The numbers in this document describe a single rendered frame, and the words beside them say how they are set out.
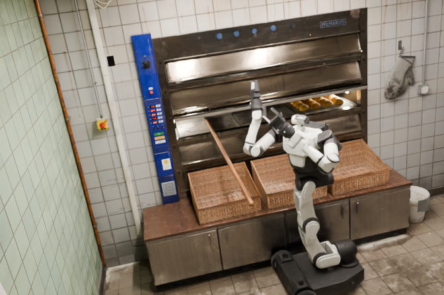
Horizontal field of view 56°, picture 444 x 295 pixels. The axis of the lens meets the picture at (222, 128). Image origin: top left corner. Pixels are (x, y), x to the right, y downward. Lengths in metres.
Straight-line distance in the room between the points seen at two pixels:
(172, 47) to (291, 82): 1.13
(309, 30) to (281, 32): 0.26
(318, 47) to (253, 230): 1.73
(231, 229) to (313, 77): 1.56
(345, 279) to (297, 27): 2.14
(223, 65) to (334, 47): 1.04
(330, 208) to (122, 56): 2.22
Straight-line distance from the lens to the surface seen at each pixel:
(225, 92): 3.75
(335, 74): 4.06
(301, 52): 3.89
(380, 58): 4.25
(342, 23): 4.02
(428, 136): 4.81
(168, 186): 3.95
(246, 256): 3.85
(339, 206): 3.91
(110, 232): 4.20
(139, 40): 3.56
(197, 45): 3.65
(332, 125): 4.20
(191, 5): 3.60
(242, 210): 3.64
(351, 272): 3.71
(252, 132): 3.08
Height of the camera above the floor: 2.51
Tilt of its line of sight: 20 degrees down
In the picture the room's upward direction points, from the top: 7 degrees counter-clockwise
